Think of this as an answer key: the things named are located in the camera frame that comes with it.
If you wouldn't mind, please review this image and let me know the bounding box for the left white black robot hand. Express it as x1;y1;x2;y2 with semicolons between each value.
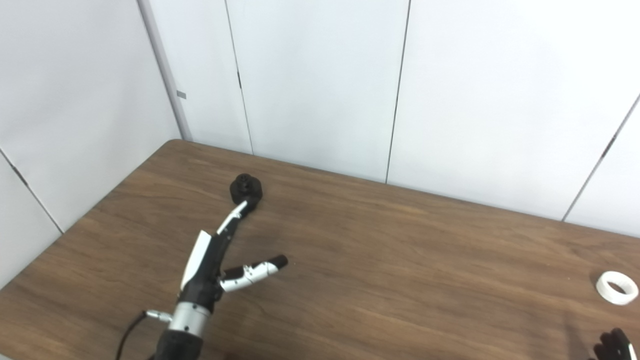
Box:
179;200;289;313

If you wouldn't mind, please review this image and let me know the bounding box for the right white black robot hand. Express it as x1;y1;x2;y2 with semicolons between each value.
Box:
593;328;640;360

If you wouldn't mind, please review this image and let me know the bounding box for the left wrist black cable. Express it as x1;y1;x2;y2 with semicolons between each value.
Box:
116;310;173;360

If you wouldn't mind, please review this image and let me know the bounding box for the white ring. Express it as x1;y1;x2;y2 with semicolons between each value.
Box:
595;271;640;306

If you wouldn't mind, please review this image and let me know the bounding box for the round black part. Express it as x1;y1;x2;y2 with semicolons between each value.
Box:
229;173;264;208

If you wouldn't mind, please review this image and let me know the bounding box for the grey wall corner post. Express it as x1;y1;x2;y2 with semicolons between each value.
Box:
137;0;193;142

